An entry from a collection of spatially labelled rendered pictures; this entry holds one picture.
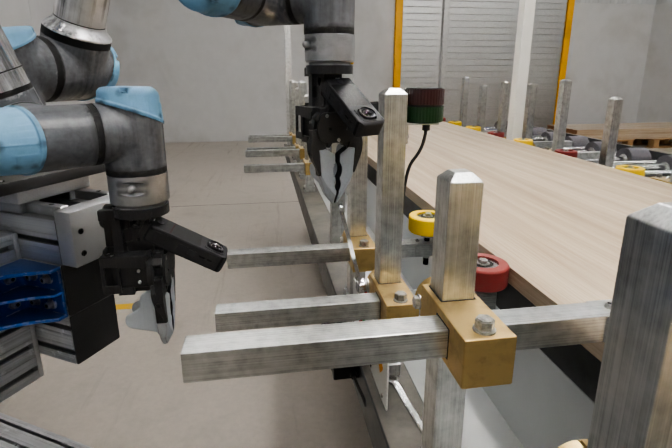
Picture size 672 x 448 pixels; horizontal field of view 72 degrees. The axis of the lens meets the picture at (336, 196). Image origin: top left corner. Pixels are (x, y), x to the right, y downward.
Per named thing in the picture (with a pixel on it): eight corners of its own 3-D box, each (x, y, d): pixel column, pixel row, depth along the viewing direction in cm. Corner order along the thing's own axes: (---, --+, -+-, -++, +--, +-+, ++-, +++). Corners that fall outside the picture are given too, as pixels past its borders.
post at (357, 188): (349, 326, 104) (351, 108, 91) (346, 318, 107) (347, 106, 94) (364, 324, 104) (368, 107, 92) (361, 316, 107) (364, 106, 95)
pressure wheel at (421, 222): (436, 274, 95) (439, 221, 92) (400, 266, 99) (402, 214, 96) (449, 261, 101) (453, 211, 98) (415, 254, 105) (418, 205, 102)
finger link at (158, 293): (159, 312, 67) (153, 256, 65) (172, 311, 67) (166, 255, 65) (152, 329, 63) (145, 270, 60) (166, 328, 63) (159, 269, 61)
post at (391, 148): (376, 379, 78) (384, 88, 66) (372, 366, 82) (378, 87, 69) (396, 377, 79) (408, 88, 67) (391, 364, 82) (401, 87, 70)
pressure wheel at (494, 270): (464, 339, 72) (470, 271, 69) (445, 314, 79) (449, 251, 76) (512, 335, 73) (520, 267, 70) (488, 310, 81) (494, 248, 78)
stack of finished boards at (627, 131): (706, 137, 762) (709, 126, 758) (575, 141, 720) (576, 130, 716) (667, 131, 835) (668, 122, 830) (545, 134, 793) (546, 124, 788)
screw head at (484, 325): (478, 337, 41) (479, 325, 41) (468, 324, 43) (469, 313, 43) (500, 335, 41) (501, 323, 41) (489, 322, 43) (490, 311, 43)
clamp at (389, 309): (385, 337, 68) (386, 306, 67) (365, 294, 81) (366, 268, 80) (422, 333, 69) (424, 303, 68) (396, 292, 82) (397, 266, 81)
